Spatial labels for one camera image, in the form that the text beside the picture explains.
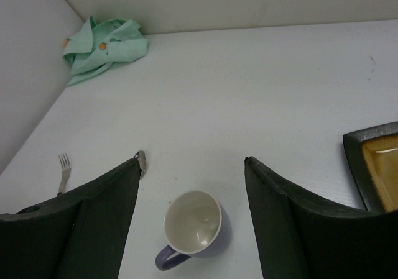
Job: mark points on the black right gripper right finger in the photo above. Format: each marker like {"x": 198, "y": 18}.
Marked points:
{"x": 300, "y": 234}

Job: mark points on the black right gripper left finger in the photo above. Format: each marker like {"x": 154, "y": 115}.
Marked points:
{"x": 79, "y": 234}

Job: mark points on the silver fork patterned handle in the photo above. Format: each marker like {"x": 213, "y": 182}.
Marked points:
{"x": 66, "y": 172}

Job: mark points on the silver spoon patterned handle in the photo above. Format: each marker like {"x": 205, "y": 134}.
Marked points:
{"x": 141, "y": 158}

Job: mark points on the square black amber plate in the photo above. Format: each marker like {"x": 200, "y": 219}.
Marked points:
{"x": 372, "y": 158}

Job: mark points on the green cartoon print cloth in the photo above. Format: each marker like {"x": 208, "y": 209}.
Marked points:
{"x": 97, "y": 47}

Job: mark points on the purple mug white inside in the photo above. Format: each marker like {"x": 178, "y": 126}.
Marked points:
{"x": 195, "y": 225}

